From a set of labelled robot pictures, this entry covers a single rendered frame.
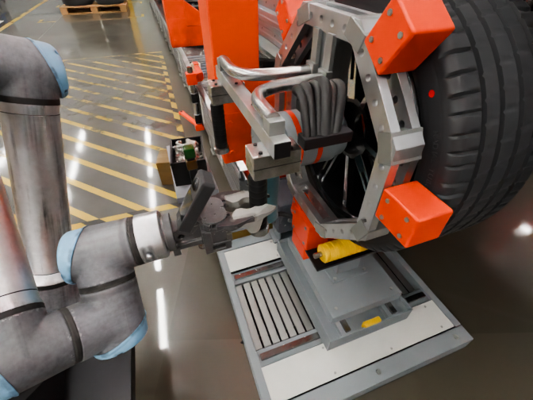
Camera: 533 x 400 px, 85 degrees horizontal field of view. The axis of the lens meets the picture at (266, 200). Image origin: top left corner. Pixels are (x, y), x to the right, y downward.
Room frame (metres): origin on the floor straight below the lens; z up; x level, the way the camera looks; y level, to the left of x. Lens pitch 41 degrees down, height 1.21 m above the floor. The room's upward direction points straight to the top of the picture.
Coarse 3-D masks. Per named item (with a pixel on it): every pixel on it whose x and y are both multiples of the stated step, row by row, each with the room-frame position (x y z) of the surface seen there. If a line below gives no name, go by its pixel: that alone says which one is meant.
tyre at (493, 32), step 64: (384, 0) 0.64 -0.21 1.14; (448, 0) 0.58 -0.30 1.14; (512, 0) 0.61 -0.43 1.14; (448, 64) 0.47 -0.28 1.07; (512, 64) 0.50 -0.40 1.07; (448, 128) 0.43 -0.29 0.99; (512, 128) 0.45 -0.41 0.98; (320, 192) 0.74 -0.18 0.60; (448, 192) 0.39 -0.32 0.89; (512, 192) 0.45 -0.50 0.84
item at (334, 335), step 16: (288, 256) 0.82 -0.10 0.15; (288, 272) 0.77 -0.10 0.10; (304, 288) 0.66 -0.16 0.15; (304, 304) 0.61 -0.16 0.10; (384, 304) 0.58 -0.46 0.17; (400, 304) 0.59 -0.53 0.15; (320, 320) 0.52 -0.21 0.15; (352, 320) 0.52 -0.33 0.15; (368, 320) 0.51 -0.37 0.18; (384, 320) 0.51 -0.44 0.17; (400, 320) 0.54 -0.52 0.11; (320, 336) 0.48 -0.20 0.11; (336, 336) 0.46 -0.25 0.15; (352, 336) 0.46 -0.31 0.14
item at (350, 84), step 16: (352, 48) 0.74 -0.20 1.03; (352, 64) 0.73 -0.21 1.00; (352, 80) 0.72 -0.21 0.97; (352, 96) 0.71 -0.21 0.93; (416, 96) 0.51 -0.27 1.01; (352, 112) 0.76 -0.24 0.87; (368, 112) 0.65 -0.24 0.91; (416, 112) 0.49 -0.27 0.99; (352, 128) 0.74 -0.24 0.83; (368, 128) 0.63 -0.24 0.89; (352, 144) 0.72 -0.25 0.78; (368, 144) 0.61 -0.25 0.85; (336, 160) 0.73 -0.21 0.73; (352, 160) 0.67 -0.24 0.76; (368, 160) 0.62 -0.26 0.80; (320, 176) 0.78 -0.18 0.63; (336, 176) 0.78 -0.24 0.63; (352, 176) 0.66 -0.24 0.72; (368, 176) 0.59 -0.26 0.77; (336, 192) 0.72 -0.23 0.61; (352, 192) 0.72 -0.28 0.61; (336, 208) 0.64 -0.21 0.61; (352, 208) 0.63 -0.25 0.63
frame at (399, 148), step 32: (320, 0) 0.77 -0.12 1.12; (288, 32) 0.83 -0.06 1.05; (352, 32) 0.57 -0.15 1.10; (288, 64) 0.87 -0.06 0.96; (288, 96) 0.91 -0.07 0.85; (384, 96) 0.47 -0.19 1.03; (384, 128) 0.44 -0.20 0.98; (416, 128) 0.44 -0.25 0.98; (384, 160) 0.42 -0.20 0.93; (416, 160) 0.42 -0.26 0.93; (320, 224) 0.57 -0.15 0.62; (352, 224) 0.45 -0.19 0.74
